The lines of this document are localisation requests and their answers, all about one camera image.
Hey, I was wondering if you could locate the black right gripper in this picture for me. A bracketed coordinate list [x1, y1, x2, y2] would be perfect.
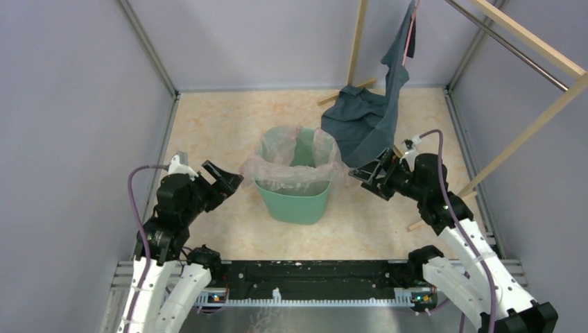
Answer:
[349, 148, 426, 201]

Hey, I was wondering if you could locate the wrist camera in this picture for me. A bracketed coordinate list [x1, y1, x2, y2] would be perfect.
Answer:
[167, 151, 199, 180]
[400, 135, 422, 171]

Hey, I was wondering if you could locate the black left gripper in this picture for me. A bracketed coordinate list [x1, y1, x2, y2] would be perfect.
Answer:
[182, 159, 243, 222]

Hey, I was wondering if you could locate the pink translucent trash bag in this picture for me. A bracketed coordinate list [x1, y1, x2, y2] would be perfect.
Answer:
[239, 126, 356, 196]

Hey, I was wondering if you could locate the dark blue-grey cloth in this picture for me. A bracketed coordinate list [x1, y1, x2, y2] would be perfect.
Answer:
[321, 1, 416, 168]

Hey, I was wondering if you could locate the wooden drying rack frame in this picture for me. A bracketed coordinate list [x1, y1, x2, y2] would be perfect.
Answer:
[317, 0, 588, 233]

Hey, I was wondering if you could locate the metal rod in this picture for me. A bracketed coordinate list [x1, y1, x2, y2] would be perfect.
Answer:
[446, 1, 569, 92]

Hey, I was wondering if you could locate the white cable duct strip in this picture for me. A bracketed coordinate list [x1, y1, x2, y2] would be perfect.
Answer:
[193, 291, 414, 308]

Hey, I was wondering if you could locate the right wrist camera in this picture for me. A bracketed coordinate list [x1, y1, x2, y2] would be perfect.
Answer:
[400, 135, 422, 171]

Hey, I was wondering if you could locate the green plastic trash bin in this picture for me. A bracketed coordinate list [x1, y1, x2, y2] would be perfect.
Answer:
[255, 126, 336, 225]

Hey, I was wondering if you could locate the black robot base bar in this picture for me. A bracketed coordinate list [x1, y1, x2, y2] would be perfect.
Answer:
[209, 260, 440, 304]

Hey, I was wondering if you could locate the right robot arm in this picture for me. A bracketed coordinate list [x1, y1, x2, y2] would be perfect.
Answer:
[349, 149, 559, 332]

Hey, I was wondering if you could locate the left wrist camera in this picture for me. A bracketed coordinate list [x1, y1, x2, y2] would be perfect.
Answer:
[167, 151, 199, 180]

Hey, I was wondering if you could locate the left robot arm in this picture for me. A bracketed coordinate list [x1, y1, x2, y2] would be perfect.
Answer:
[117, 152, 243, 332]

